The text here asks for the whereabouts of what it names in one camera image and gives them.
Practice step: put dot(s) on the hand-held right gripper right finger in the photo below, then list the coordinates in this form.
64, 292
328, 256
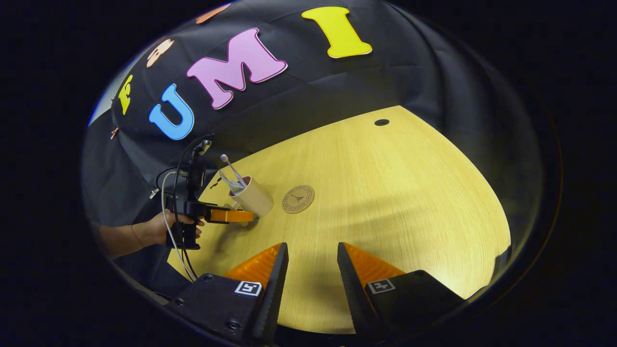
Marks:
356, 299

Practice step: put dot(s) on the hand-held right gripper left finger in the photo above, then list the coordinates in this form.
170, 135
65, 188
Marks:
274, 299

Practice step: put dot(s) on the black backdrop cloth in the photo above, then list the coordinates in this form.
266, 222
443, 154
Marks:
299, 96

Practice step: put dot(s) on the copper metal clip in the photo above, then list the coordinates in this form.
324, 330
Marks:
114, 132

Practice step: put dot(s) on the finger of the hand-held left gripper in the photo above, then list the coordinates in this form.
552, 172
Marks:
231, 215

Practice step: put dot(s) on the beige cup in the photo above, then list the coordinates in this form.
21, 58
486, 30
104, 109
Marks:
255, 197

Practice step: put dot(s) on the round brown coaster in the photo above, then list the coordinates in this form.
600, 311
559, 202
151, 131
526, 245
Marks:
299, 198

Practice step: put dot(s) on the white toothpaste tube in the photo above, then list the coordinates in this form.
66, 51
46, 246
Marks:
230, 184

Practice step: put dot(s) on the silver metal clip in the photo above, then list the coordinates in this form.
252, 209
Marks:
153, 193

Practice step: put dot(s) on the wooden desktop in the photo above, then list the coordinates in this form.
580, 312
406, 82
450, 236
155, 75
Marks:
385, 202

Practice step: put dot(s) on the white toothbrush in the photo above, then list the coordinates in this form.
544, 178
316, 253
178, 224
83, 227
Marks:
231, 167

